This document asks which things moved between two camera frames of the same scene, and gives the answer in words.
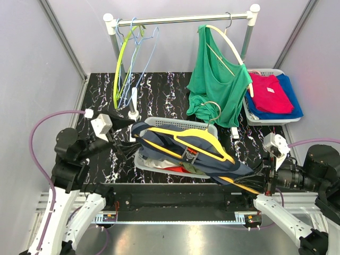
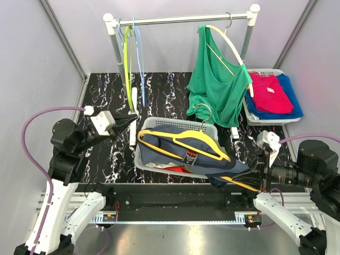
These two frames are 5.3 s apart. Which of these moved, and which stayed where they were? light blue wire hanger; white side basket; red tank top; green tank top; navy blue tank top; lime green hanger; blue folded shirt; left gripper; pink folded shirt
Moved: navy blue tank top; left gripper; lime green hanger; light blue wire hanger
Stayed: white side basket; pink folded shirt; green tank top; red tank top; blue folded shirt
